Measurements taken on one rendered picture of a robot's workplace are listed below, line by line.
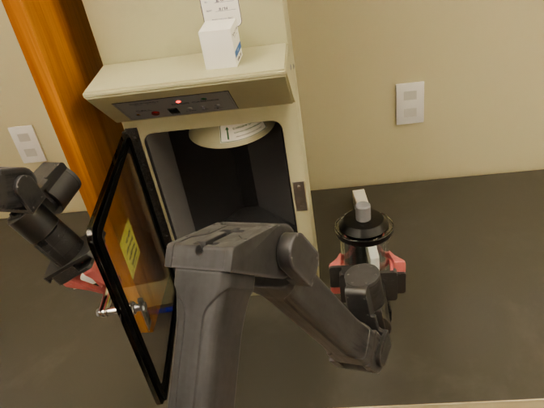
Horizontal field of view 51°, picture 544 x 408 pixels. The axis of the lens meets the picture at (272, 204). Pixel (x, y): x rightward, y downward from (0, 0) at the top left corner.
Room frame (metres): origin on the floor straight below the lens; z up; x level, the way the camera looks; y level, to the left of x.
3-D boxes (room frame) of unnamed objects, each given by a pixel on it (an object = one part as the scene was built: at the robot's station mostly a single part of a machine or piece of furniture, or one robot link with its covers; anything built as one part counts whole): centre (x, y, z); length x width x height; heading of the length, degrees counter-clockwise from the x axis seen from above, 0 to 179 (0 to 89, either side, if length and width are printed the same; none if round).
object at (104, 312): (0.72, 0.28, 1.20); 0.10 x 0.05 x 0.03; 176
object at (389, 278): (0.72, -0.14, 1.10); 0.10 x 0.07 x 0.07; 81
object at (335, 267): (0.79, -0.12, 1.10); 0.09 x 0.07 x 0.07; 171
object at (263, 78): (0.88, 0.09, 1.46); 0.32 x 0.12 x 0.10; 82
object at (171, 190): (1.06, 0.07, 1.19); 0.26 x 0.24 x 0.35; 82
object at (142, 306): (0.68, 0.24, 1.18); 0.02 x 0.02 x 0.06; 86
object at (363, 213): (0.83, -0.16, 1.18); 0.09 x 0.09 x 0.07
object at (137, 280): (0.79, 0.25, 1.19); 0.30 x 0.01 x 0.40; 176
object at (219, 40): (0.87, 0.04, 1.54); 0.05 x 0.05 x 0.06; 78
